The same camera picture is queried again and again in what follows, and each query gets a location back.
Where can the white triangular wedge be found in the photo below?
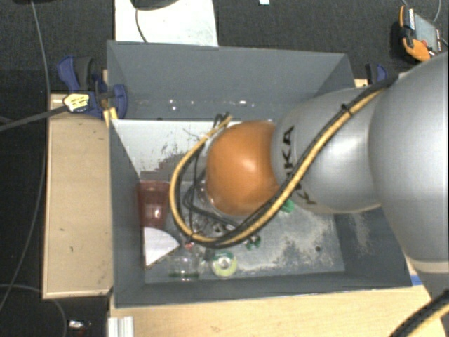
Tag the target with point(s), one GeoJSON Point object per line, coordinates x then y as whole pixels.
{"type": "Point", "coordinates": [157, 245]}

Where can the pale wood flat board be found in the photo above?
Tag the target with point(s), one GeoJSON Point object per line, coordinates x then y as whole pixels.
{"type": "Point", "coordinates": [77, 195]}

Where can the grey metal bin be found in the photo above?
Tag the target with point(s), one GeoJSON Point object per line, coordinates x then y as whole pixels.
{"type": "Point", "coordinates": [224, 79]}

